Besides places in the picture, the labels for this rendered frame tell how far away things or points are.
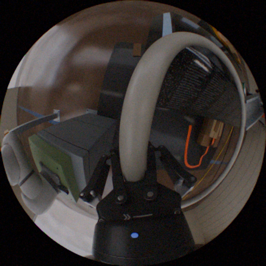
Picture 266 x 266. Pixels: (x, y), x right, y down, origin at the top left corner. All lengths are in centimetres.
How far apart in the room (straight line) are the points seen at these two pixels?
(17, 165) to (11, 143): 9
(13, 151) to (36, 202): 21
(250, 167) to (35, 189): 573
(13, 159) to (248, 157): 583
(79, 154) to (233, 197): 579
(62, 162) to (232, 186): 574
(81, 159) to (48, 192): 27
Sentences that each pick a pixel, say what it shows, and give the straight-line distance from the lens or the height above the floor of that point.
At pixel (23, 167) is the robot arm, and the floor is 101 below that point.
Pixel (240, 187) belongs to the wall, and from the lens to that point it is 552.
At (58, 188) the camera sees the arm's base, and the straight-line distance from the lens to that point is 50.
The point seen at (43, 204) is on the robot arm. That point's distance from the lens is 48.
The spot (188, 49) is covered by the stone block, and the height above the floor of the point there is 83.
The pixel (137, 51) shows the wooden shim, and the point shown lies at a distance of 125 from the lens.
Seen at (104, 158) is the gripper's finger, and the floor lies 92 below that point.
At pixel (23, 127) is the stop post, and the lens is 131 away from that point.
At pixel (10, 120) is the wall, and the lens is 633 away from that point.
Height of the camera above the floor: 104
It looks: 71 degrees down
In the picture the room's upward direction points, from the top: 178 degrees counter-clockwise
